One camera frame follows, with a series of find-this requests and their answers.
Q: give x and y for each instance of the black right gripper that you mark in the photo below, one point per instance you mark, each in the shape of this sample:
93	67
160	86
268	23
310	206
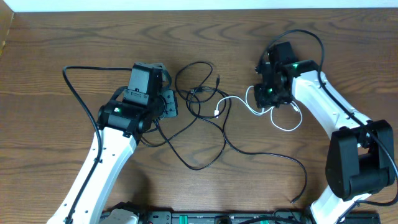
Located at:
262	101

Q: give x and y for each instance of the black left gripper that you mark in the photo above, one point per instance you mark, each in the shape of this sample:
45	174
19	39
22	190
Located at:
170	104

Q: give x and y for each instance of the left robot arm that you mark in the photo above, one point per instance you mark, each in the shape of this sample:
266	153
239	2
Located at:
119	127

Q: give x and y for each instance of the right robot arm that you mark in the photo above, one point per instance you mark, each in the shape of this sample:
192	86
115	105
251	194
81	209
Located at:
360	160

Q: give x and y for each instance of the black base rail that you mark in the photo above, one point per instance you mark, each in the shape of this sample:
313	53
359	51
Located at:
127	212

